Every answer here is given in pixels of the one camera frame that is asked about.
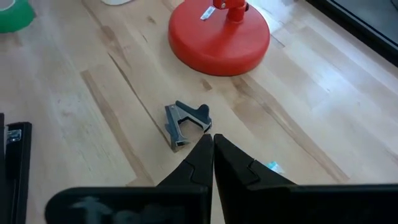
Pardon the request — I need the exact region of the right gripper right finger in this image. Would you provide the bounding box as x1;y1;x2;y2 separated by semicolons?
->
213;134;297;188

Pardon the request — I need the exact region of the dark grey staple remover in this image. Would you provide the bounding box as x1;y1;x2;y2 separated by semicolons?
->
164;100;213;152

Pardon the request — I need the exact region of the white bin with handle holes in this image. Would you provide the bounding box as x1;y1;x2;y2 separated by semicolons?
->
101;0;134;6

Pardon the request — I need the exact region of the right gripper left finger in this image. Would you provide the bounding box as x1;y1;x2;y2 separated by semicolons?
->
157;134;215;188

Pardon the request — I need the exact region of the large black stapler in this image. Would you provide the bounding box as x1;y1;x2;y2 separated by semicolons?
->
0;112;33;224

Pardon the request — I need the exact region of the red desk lamp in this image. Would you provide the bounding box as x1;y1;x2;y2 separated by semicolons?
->
167;0;271;77

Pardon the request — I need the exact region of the green tape roll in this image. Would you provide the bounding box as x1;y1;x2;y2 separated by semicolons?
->
0;0;36;34

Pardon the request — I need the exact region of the black aluminium table frame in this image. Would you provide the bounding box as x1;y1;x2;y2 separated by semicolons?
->
306;0;398;68

